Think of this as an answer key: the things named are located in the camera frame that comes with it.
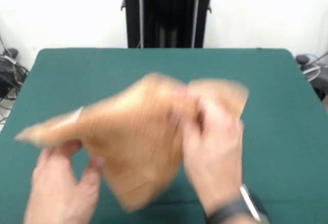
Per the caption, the person's right hand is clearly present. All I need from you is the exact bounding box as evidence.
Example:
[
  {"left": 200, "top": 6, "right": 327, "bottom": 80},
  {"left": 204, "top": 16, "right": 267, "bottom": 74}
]
[{"left": 182, "top": 90, "right": 244, "bottom": 215}]

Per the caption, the person's left hand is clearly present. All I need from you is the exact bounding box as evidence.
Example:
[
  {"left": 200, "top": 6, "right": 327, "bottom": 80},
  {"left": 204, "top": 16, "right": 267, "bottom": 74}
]
[{"left": 24, "top": 140, "right": 106, "bottom": 224}]

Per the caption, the tan terry towel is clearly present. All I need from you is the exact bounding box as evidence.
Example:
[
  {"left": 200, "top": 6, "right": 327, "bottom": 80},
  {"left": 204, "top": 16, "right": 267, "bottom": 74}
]
[{"left": 14, "top": 72, "right": 251, "bottom": 213}]

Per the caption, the black wristwatch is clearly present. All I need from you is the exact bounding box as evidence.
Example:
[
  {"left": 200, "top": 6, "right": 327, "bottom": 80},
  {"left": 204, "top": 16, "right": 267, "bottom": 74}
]
[{"left": 204, "top": 184, "right": 270, "bottom": 224}]

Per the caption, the dark green table cloth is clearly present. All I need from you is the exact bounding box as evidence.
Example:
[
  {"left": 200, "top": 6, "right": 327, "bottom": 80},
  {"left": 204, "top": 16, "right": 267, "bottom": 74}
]
[{"left": 0, "top": 48, "right": 328, "bottom": 224}]

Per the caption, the black cable bundle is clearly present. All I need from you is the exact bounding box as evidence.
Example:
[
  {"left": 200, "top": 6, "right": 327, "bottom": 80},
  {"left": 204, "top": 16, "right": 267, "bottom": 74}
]
[{"left": 0, "top": 48, "right": 30, "bottom": 101}]

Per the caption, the black equipment with hoses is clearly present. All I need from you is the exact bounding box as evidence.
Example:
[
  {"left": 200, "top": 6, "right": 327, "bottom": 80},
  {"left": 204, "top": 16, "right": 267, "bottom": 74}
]
[{"left": 295, "top": 53, "right": 328, "bottom": 101}]

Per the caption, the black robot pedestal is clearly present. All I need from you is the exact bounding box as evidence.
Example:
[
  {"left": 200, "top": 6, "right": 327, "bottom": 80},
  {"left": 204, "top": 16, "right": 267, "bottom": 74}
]
[{"left": 120, "top": 0, "right": 223, "bottom": 49}]

